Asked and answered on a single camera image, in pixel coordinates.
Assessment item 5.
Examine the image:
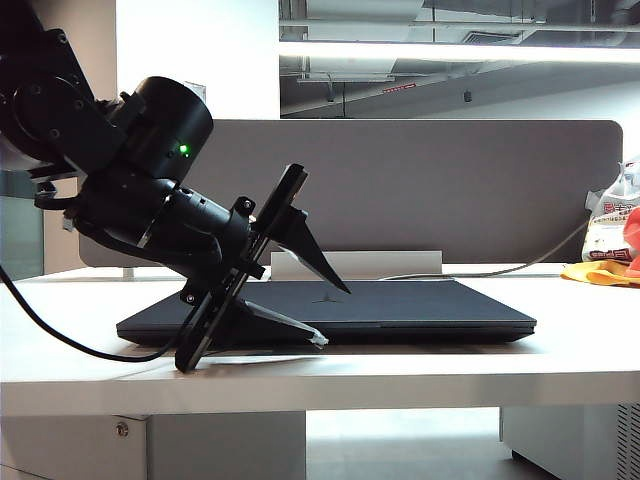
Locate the grey cable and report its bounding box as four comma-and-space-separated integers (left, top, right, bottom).
382, 222, 591, 281

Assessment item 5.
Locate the yellow cloth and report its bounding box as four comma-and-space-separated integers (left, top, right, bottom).
559, 259, 640, 290

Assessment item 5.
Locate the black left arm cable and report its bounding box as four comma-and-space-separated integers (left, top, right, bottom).
0, 263, 194, 364

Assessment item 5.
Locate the black laptop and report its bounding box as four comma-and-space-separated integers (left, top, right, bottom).
116, 279, 538, 347

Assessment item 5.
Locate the red orange item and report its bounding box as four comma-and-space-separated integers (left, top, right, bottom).
622, 205, 640, 281

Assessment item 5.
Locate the printed white plastic bag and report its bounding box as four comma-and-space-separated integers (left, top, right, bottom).
582, 157, 640, 264

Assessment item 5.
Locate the white cabinet with vent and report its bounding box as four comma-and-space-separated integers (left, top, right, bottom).
499, 403, 640, 480

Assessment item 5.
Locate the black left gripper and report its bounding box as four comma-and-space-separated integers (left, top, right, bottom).
149, 163, 352, 374

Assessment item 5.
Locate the grey fabric desk divider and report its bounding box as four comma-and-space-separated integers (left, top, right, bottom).
78, 118, 625, 269

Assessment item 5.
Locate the white drawer cabinet with lock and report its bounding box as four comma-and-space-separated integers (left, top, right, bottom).
0, 413, 150, 480

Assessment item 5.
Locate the long ceiling light strip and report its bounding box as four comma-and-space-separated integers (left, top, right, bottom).
278, 41, 640, 64

